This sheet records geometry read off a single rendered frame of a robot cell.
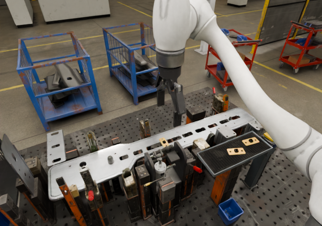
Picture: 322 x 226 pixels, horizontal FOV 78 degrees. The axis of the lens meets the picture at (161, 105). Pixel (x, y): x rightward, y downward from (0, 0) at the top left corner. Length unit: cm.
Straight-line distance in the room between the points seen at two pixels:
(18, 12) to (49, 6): 96
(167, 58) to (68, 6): 820
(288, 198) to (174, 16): 138
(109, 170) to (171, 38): 83
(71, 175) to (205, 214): 81
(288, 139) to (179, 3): 46
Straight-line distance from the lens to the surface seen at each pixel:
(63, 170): 127
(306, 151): 65
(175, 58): 60
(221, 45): 70
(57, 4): 867
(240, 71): 64
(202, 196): 144
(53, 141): 146
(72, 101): 334
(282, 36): 654
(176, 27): 57
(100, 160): 124
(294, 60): 494
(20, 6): 861
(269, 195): 158
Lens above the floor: 194
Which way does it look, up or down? 37 degrees down
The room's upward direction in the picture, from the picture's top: straight up
